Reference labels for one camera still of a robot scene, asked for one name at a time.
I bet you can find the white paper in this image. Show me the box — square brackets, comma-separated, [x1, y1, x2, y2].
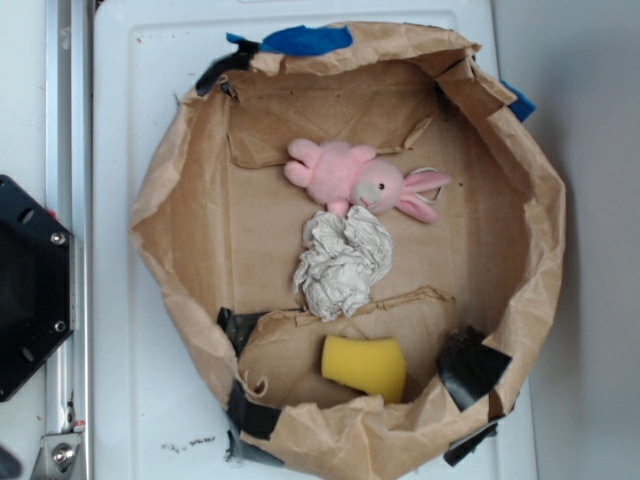
[293, 206, 393, 322]

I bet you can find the brown paper bag tray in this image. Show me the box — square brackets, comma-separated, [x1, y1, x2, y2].
[130, 22, 565, 479]

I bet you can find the pink plush bunny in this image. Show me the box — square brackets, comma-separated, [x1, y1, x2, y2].
[284, 139, 451, 223]

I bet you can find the yellow sponge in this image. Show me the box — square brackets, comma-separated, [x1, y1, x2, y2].
[321, 335, 407, 404]

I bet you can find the black tape piece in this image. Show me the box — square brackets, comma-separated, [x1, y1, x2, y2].
[436, 326, 512, 412]

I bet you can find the blue tape strip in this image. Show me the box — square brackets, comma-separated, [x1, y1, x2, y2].
[256, 25, 353, 57]

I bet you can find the white plastic board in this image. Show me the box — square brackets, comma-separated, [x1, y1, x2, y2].
[91, 0, 539, 480]

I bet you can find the blue tape piece right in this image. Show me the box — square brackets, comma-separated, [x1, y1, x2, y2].
[501, 80, 537, 123]

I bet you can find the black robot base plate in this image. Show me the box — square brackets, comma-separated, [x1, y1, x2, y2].
[0, 175, 73, 402]

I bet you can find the aluminium frame rail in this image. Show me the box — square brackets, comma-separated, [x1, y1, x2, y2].
[45, 1, 97, 479]

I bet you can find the metal corner bracket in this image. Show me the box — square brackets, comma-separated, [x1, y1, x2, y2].
[30, 433, 82, 480]

